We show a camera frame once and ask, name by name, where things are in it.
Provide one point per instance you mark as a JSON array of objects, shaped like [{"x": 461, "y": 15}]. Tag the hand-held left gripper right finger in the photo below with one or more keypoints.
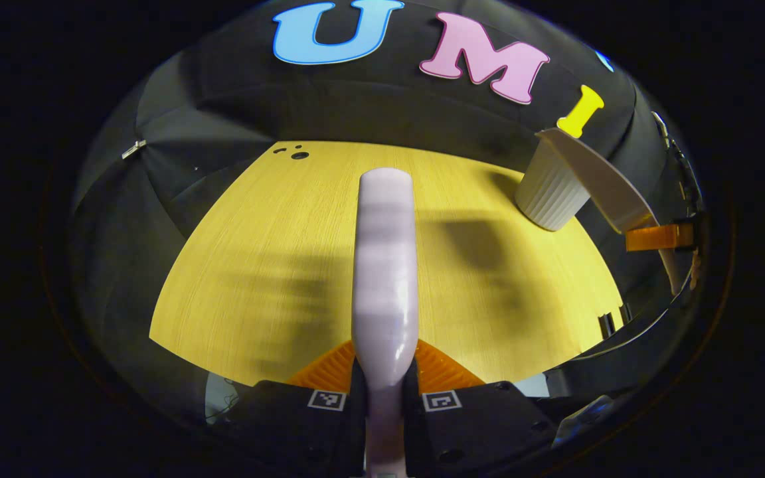
[{"x": 475, "y": 431}]

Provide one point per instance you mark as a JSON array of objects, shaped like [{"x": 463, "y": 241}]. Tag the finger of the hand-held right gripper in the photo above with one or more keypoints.
[{"x": 658, "y": 237}]

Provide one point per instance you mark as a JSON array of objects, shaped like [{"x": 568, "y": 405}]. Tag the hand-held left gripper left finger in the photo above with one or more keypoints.
[{"x": 296, "y": 431}]

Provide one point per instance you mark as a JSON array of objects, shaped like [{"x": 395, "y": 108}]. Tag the pale pink dustpan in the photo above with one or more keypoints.
[{"x": 595, "y": 172}]

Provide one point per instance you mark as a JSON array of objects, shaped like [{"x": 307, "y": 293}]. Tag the pale pink small broom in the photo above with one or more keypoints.
[{"x": 386, "y": 265}]

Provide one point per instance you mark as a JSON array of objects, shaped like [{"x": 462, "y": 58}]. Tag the wooden desktop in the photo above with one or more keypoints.
[{"x": 256, "y": 265}]

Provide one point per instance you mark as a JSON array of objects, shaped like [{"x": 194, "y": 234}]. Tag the white cloth clip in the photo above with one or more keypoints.
[{"x": 133, "y": 149}]

